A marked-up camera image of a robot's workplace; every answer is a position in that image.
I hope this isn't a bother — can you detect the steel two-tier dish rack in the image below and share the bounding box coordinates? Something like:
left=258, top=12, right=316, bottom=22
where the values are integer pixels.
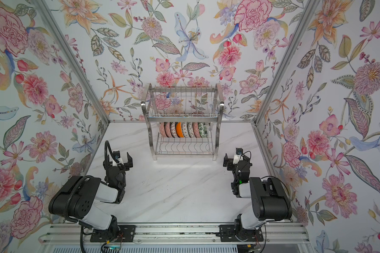
left=140, top=84, right=224, bottom=160

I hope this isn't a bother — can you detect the white lattice pattern bowl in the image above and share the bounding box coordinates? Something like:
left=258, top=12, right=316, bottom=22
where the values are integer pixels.
left=187, top=122, right=195, bottom=138

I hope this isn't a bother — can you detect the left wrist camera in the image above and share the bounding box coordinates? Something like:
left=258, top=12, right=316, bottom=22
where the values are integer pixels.
left=112, top=151, right=122, bottom=167

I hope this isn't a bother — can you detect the blue geometric pattern bowl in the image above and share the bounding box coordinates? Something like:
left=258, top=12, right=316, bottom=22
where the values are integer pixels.
left=170, top=122, right=178, bottom=138

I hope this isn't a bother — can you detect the dark speckled pattern bowl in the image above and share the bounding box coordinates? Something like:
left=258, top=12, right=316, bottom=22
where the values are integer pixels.
left=193, top=122, right=201, bottom=138

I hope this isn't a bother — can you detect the green leaf pattern bowl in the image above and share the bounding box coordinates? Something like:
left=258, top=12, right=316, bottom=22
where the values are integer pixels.
left=198, top=122, right=208, bottom=138

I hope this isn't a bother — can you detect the plain white bowl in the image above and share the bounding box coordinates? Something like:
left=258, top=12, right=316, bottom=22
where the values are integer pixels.
left=176, top=122, right=184, bottom=138

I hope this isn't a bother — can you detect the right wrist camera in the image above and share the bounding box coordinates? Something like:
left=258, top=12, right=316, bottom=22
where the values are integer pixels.
left=232, top=148, right=243, bottom=164

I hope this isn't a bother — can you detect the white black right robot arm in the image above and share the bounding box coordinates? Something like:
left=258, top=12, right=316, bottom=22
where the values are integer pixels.
left=223, top=151, right=292, bottom=231

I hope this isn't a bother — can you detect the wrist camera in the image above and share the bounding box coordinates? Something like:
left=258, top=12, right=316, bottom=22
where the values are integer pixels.
left=232, top=148, right=243, bottom=164
left=112, top=151, right=122, bottom=167

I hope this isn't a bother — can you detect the pale green patterned bowl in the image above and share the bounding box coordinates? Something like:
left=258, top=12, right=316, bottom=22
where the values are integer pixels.
left=181, top=122, right=190, bottom=138

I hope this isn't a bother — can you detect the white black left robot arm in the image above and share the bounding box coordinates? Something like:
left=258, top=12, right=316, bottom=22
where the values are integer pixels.
left=48, top=151, right=133, bottom=233

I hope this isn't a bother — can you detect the dark patterned bowl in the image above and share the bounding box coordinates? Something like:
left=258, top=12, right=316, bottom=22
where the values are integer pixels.
left=165, top=122, right=173, bottom=138

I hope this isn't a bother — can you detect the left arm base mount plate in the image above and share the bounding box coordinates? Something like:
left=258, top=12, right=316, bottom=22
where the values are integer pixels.
left=90, top=225, right=136, bottom=242

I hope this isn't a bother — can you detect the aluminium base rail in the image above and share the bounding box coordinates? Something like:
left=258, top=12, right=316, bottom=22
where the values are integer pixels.
left=37, top=222, right=311, bottom=246

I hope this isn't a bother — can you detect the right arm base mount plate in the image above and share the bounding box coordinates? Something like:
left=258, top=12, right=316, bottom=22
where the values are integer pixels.
left=216, top=225, right=264, bottom=243

